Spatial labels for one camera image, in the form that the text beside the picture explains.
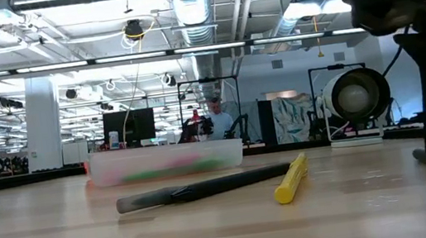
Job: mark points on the teal and white tarp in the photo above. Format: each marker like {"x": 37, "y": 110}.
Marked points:
{"x": 292, "y": 120}

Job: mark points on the white cabinet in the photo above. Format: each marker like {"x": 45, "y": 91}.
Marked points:
{"x": 76, "y": 153}

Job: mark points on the yellow highlighter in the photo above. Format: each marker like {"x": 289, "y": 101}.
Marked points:
{"x": 289, "y": 185}

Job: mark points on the black upright panel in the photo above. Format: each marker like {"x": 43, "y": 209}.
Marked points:
{"x": 267, "y": 124}

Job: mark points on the white canister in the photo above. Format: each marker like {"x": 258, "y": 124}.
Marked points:
{"x": 114, "y": 140}

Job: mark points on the black monitor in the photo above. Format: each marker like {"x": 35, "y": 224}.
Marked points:
{"x": 138, "y": 125}

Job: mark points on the white pillar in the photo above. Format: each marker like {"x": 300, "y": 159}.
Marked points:
{"x": 43, "y": 126}

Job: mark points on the long ceiling light strip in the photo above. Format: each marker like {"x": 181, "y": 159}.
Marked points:
{"x": 129, "y": 57}

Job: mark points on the long black pen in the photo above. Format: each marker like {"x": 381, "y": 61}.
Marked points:
{"x": 238, "y": 180}

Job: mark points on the clear supply box orange lid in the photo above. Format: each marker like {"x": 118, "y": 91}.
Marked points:
{"x": 159, "y": 153}

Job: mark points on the black ceiling camera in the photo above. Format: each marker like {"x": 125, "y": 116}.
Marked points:
{"x": 133, "y": 29}

